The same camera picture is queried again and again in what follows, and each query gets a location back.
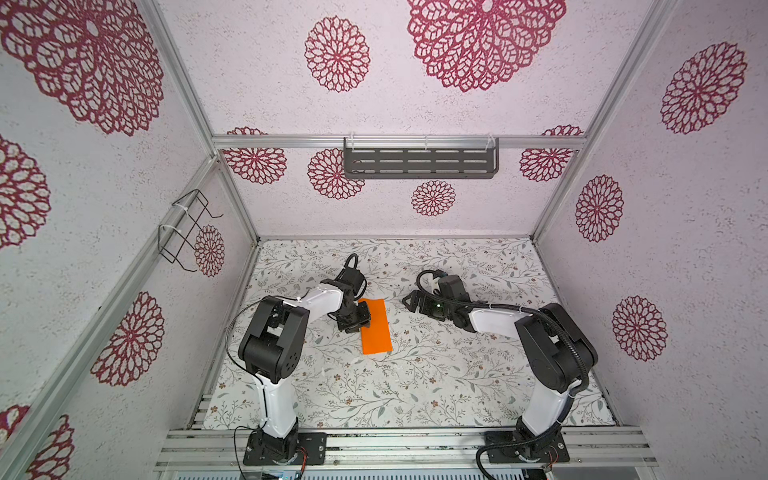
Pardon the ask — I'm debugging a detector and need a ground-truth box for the orange square paper sheet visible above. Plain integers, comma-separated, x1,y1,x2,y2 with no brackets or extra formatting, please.
360,299,393,355

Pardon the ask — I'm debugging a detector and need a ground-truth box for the grey slotted wall shelf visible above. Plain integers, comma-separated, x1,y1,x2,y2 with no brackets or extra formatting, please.
342,138,499,180

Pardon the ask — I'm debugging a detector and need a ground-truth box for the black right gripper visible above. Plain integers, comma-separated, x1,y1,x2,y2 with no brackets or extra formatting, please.
402,290,454,321

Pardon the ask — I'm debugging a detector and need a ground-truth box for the aluminium front rail frame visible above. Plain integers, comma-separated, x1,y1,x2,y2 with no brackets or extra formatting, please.
153,426,659,473

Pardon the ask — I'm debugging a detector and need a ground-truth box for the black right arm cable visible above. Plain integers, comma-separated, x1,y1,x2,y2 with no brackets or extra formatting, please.
415,268,592,480

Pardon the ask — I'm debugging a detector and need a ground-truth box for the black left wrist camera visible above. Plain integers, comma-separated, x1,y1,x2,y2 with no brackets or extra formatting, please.
323,253,368,301

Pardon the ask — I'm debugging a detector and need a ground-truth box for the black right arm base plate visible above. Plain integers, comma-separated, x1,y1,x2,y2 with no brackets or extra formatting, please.
484,429,570,465

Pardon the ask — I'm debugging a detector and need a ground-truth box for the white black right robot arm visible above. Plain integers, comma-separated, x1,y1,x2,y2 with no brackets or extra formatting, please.
402,290,598,444

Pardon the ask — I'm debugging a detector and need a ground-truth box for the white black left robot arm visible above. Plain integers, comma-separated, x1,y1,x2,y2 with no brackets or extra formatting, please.
237,280,371,440

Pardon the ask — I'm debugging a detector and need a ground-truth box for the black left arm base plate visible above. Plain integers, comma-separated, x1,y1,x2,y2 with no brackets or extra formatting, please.
242,431,328,467

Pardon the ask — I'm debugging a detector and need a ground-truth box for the black wire wall basket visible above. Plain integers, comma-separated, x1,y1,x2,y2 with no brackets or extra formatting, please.
156,189,226,278

